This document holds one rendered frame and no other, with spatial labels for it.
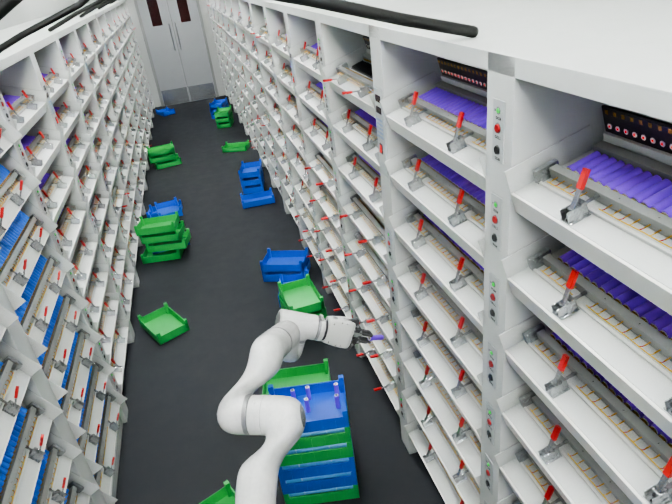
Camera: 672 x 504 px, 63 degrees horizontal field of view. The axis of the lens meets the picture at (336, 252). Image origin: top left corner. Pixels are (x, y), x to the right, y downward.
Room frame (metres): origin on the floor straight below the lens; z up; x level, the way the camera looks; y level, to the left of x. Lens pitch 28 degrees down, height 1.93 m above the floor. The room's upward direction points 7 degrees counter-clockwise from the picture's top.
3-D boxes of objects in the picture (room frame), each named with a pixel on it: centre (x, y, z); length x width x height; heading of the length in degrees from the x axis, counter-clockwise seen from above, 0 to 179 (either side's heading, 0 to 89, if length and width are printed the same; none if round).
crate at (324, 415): (1.57, 0.18, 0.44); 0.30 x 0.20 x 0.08; 90
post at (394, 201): (1.72, -0.29, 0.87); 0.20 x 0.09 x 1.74; 102
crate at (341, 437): (1.57, 0.18, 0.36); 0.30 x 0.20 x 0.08; 90
